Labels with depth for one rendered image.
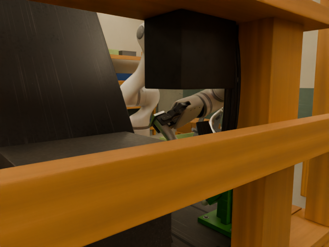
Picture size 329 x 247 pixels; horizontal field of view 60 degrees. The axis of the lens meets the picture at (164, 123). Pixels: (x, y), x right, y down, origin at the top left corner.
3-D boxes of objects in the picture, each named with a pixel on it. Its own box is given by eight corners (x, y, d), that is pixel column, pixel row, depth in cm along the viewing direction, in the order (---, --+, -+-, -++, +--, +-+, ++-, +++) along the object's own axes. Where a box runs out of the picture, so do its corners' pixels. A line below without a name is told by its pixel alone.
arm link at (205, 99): (189, 104, 102) (183, 107, 100) (199, 87, 95) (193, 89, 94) (204, 121, 99) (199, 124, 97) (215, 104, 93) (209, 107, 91)
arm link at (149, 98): (124, 127, 159) (122, 84, 156) (153, 124, 169) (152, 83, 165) (133, 130, 149) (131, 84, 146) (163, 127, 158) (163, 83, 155)
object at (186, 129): (175, 136, 731) (175, 119, 725) (197, 133, 781) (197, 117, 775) (209, 144, 638) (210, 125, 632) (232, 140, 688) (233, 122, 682)
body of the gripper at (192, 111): (185, 108, 101) (162, 118, 94) (197, 87, 93) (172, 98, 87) (199, 123, 99) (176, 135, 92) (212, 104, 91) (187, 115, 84)
